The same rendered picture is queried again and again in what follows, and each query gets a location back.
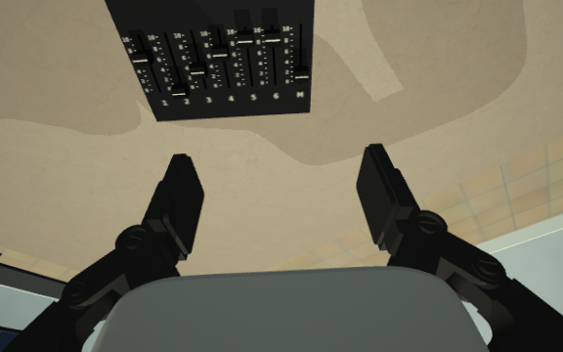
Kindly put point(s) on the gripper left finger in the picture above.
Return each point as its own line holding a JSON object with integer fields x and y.
{"x": 143, "y": 254}

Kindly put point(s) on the black lighting desk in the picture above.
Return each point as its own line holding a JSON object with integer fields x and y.
{"x": 194, "y": 49}

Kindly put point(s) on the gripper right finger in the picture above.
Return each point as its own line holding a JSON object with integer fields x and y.
{"x": 520, "y": 321}

